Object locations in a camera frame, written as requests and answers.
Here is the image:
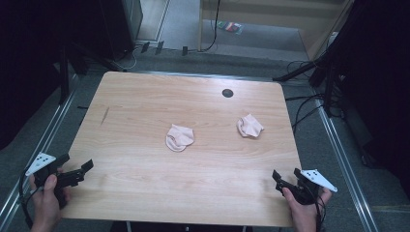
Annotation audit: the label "person's right hand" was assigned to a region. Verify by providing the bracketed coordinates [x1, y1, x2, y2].
[281, 187, 333, 232]

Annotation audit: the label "colourful packet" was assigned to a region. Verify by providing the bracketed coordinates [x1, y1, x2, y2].
[217, 20, 245, 36]

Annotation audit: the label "black cabinet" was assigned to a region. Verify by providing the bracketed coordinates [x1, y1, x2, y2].
[98, 0, 144, 62]

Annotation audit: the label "pink sock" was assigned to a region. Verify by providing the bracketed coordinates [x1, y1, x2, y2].
[165, 124, 195, 153]
[236, 113, 265, 139]

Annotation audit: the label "black floor cables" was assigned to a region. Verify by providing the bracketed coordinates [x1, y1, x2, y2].
[284, 59, 327, 136]

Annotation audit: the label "white cable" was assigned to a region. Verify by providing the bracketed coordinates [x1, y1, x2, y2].
[110, 44, 143, 73]

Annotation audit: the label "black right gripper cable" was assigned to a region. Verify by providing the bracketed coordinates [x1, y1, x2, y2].
[309, 186, 327, 232]

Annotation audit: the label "black hanging cable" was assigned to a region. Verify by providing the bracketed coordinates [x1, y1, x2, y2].
[198, 0, 222, 53]

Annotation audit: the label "black tripod stand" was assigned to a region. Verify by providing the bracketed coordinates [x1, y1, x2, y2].
[272, 32, 342, 119]

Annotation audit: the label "aluminium floor rail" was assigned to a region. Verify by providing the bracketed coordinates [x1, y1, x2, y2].
[0, 72, 80, 228]
[313, 96, 380, 232]

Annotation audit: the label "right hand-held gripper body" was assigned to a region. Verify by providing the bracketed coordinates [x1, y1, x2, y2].
[279, 168, 338, 206]

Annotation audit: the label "black metal stand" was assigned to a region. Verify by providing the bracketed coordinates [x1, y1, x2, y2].
[58, 43, 72, 105]

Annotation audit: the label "person's left hand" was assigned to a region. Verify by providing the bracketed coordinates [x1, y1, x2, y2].
[29, 167, 71, 232]

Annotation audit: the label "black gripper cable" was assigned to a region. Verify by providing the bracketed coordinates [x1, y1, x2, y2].
[17, 166, 35, 230]
[309, 186, 327, 232]

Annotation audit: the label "light wooden furniture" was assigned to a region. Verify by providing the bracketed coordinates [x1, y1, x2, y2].
[197, 0, 357, 61]

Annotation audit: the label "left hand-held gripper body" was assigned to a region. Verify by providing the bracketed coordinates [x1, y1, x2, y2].
[24, 152, 87, 209]

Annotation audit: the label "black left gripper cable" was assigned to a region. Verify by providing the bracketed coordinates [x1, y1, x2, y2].
[17, 166, 35, 230]

